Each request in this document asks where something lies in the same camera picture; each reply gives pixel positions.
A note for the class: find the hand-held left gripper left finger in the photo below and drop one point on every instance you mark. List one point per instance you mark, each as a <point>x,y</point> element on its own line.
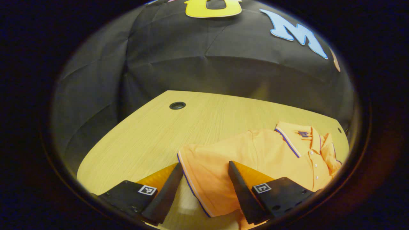
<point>166,195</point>

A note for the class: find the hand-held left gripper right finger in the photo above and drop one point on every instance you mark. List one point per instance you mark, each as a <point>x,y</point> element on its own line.
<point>243,195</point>

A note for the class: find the orange T-shirt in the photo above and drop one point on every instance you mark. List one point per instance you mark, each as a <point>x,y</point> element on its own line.
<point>243,150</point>

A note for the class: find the black backdrop cloth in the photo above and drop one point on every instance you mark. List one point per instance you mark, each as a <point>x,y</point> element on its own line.
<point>191,57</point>

